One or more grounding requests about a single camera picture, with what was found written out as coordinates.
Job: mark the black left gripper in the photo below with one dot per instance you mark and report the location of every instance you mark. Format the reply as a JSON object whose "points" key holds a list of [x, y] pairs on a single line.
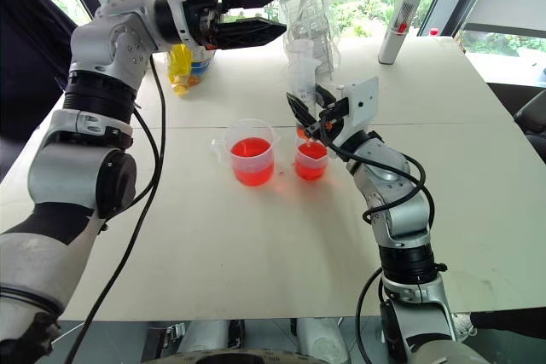
{"points": [[204, 6]]}

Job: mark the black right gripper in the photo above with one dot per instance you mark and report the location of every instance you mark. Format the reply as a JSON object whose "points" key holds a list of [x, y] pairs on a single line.
{"points": [[335, 119]]}

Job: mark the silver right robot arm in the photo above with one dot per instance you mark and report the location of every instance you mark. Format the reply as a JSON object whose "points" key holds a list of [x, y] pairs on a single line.
{"points": [[396, 210]]}

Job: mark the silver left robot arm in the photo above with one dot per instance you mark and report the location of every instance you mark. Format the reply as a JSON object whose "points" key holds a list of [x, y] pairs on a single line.
{"points": [[85, 168]]}

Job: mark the small cup with red liquid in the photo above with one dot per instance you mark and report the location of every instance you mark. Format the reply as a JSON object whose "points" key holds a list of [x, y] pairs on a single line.
{"points": [[310, 163]]}

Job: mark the large beaker with red liquid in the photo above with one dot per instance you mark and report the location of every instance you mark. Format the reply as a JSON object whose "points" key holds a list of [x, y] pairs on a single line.
{"points": [[251, 159]]}

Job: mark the yellow snack bag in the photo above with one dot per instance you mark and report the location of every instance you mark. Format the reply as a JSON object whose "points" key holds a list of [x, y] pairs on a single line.
{"points": [[187, 70]]}

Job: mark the white cylindrical bottle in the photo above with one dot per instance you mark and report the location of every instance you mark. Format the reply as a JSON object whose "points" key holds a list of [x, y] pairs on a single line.
{"points": [[399, 23]]}

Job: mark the red bottle cap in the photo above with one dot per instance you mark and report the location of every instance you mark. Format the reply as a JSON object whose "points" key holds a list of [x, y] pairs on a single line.
{"points": [[433, 32]]}

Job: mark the black office chair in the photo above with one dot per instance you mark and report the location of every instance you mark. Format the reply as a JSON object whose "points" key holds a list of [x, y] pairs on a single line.
{"points": [[533, 119]]}

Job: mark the person in dark clothing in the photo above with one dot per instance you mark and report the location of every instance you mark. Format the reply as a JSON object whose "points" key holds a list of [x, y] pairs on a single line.
{"points": [[30, 61]]}

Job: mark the white cylindrical leg cover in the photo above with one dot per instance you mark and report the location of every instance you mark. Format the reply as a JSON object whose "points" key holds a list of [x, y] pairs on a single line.
{"points": [[320, 338]]}

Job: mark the white mesh shoe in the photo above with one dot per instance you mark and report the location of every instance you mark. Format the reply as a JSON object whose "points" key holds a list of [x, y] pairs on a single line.
{"points": [[464, 325]]}

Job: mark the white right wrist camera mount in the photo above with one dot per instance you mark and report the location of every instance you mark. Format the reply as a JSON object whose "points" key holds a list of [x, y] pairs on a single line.
{"points": [[362, 104]]}

